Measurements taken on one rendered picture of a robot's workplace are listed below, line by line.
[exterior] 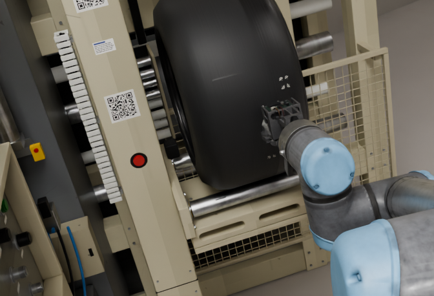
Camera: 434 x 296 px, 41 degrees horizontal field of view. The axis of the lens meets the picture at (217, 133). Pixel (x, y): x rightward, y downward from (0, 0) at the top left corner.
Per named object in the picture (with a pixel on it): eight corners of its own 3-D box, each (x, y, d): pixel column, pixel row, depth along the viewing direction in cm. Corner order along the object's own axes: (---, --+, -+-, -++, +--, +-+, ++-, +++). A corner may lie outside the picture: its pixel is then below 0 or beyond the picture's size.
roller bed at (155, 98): (119, 154, 194) (93, 72, 181) (115, 136, 207) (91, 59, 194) (175, 137, 196) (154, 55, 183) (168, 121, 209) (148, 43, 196)
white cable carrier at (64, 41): (110, 204, 157) (53, 37, 136) (109, 194, 162) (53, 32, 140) (126, 199, 158) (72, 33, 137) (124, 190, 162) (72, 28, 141)
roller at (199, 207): (189, 216, 153) (184, 201, 155) (190, 220, 158) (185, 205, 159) (312, 178, 158) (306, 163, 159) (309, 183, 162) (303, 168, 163)
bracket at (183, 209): (186, 240, 153) (177, 210, 149) (163, 171, 188) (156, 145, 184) (198, 236, 153) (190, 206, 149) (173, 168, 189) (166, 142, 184)
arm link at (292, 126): (332, 161, 112) (286, 176, 111) (323, 153, 117) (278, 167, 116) (325, 119, 109) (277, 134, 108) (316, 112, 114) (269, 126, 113)
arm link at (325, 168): (313, 207, 100) (301, 156, 96) (290, 179, 112) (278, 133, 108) (363, 190, 101) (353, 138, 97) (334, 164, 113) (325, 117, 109)
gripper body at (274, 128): (292, 95, 124) (312, 110, 113) (299, 132, 127) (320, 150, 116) (258, 105, 123) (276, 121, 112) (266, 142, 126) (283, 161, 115)
